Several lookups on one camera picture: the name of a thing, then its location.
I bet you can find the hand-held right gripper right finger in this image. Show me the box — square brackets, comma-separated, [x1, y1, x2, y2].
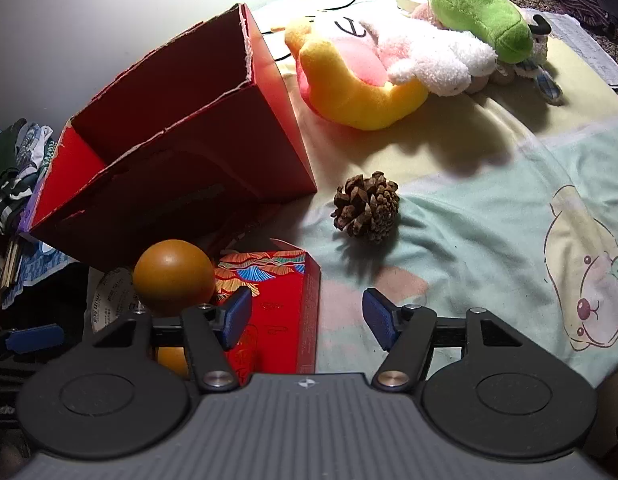
[362, 287, 524, 392]

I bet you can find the orange wooden gourd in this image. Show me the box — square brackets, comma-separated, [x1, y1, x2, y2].
[133, 239, 216, 378]

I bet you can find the white plush rabbit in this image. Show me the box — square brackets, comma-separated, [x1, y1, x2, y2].
[361, 17, 498, 98]

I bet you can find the pile of folded clothes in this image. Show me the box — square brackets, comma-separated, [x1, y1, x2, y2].
[0, 119, 57, 233]

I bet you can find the white towel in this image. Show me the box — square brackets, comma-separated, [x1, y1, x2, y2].
[521, 7, 618, 86]

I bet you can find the round white labelled disc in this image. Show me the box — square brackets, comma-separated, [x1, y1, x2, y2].
[92, 266, 140, 336]

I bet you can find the red patterned gift box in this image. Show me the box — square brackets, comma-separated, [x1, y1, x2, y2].
[211, 237, 322, 386]

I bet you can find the dark striped cloth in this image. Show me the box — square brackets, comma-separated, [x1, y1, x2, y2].
[544, 0, 618, 41]

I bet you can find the red cardboard box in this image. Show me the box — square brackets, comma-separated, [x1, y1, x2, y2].
[28, 2, 318, 271]

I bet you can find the blue patterned cloth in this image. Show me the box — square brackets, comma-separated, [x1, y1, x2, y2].
[2, 240, 80, 308]

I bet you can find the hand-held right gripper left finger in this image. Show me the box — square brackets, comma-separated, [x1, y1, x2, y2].
[92, 286, 253, 394]

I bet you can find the yellow pink plush toy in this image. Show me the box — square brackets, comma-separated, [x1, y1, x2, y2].
[284, 10, 430, 132]

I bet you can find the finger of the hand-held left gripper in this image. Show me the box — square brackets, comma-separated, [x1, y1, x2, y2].
[0, 324, 65, 361]

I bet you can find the brown pine cone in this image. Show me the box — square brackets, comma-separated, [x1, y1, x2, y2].
[331, 171, 401, 245]

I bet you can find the stack of paper booklets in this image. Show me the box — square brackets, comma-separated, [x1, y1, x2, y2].
[0, 239, 21, 306]

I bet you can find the green plush toy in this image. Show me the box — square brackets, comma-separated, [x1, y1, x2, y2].
[427, 0, 534, 65]

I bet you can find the purple packet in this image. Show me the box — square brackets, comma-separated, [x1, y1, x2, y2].
[18, 204, 41, 234]

